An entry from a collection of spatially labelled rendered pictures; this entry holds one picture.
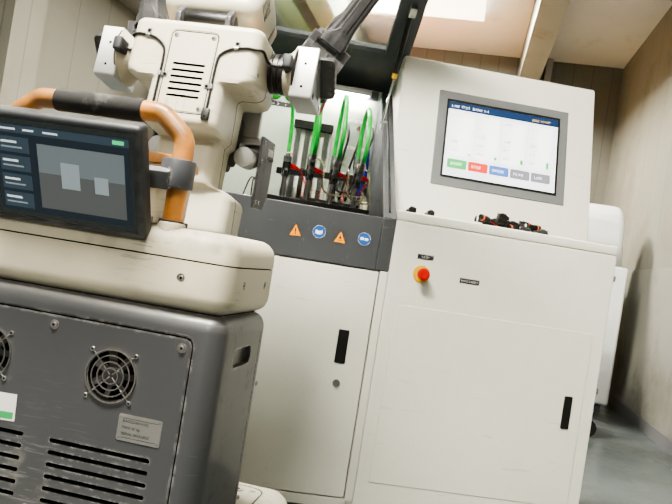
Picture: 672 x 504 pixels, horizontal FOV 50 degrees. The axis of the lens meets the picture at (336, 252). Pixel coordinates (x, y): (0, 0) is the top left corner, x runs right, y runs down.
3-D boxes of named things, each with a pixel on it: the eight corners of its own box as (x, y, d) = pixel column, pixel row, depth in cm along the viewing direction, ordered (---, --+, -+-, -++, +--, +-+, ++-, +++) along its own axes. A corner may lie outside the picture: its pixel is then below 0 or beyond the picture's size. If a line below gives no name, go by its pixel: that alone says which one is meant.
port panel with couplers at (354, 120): (330, 191, 267) (344, 107, 267) (330, 191, 270) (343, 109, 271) (365, 196, 268) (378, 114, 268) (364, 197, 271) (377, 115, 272)
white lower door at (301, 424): (123, 470, 210) (161, 237, 211) (125, 468, 213) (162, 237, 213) (343, 498, 216) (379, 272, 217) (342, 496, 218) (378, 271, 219)
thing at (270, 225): (167, 237, 212) (176, 183, 212) (169, 237, 216) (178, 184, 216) (375, 270, 217) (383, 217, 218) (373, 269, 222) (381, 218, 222)
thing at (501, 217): (480, 225, 226) (482, 207, 227) (470, 226, 237) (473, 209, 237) (549, 236, 229) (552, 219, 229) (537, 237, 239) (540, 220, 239)
